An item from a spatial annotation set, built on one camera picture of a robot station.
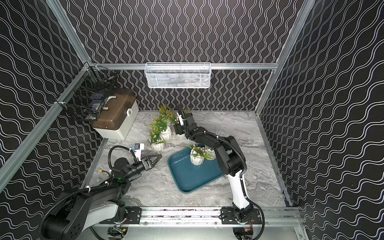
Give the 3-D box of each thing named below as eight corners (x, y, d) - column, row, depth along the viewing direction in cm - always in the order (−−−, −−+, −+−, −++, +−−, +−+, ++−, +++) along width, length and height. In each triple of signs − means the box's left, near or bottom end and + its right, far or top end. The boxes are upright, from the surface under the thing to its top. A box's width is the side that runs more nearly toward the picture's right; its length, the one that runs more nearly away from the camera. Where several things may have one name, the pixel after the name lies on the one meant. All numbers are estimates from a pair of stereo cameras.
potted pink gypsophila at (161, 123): (163, 143, 103) (159, 130, 91) (156, 132, 109) (151, 118, 97) (173, 138, 106) (171, 124, 94) (165, 127, 112) (162, 113, 100)
